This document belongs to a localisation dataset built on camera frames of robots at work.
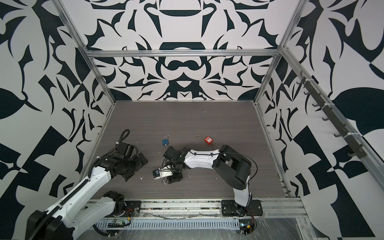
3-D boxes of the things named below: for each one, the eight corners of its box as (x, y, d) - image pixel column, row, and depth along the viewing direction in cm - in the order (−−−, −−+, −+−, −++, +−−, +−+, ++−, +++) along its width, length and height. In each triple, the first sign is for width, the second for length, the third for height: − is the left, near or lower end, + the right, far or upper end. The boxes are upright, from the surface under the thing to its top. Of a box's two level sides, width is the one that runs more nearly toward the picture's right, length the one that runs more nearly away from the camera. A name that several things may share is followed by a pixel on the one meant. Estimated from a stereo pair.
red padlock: (195, 140, 101) (195, 138, 99) (197, 135, 104) (197, 133, 102) (212, 145, 99) (212, 143, 97) (213, 140, 102) (214, 138, 100)
